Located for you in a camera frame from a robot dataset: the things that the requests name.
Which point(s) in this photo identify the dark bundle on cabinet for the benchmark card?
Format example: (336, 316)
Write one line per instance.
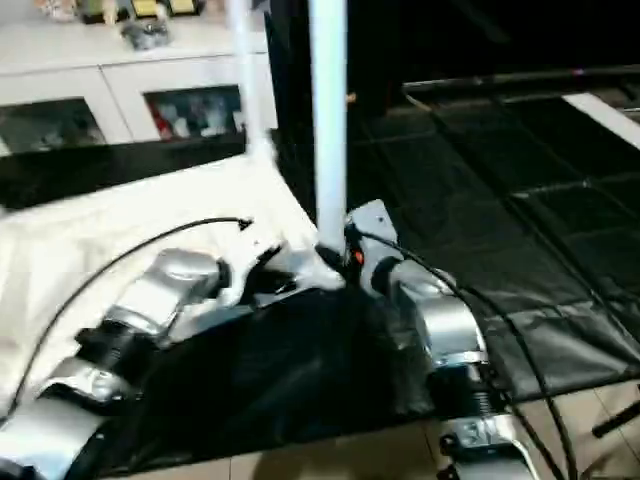
(145, 35)

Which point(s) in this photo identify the small yellow label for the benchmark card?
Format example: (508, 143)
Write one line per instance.
(352, 98)

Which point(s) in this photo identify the white plastic table leg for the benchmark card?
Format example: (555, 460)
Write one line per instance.
(330, 120)
(245, 70)

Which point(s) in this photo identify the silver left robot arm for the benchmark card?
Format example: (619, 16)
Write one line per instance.
(140, 310)

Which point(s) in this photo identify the dark metal rail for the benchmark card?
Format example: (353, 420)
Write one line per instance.
(520, 78)

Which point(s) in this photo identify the white glass-door cabinet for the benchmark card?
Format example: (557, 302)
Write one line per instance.
(100, 70)

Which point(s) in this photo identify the black tripod stand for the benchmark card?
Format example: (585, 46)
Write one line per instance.
(618, 422)

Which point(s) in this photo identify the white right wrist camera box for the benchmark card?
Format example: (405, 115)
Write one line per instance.
(372, 225)

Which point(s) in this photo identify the red bottle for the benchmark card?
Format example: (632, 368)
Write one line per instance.
(165, 120)

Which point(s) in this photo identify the dark framed plaque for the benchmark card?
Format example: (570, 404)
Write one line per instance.
(182, 5)
(148, 7)

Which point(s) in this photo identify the black work mat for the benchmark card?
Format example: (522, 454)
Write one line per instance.
(330, 380)

